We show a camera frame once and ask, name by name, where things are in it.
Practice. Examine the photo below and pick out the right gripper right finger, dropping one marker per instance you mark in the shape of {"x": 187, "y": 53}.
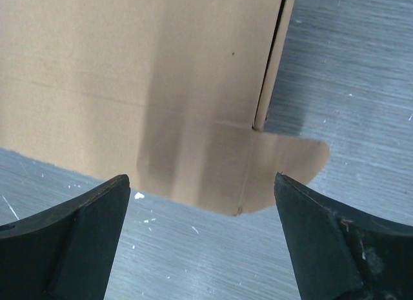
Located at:
{"x": 340, "y": 252}

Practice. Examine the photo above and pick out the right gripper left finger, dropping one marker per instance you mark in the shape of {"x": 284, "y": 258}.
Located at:
{"x": 66, "y": 251}

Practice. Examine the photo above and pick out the brown cardboard box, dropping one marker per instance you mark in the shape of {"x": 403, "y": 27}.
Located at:
{"x": 173, "y": 93}

